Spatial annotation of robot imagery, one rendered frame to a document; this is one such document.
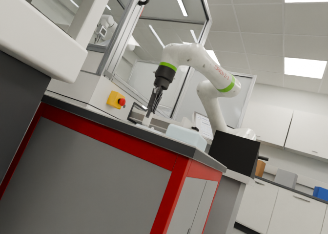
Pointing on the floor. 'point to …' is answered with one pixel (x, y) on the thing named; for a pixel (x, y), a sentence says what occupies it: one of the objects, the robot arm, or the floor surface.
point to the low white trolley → (104, 178)
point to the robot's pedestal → (227, 202)
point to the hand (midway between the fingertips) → (147, 118)
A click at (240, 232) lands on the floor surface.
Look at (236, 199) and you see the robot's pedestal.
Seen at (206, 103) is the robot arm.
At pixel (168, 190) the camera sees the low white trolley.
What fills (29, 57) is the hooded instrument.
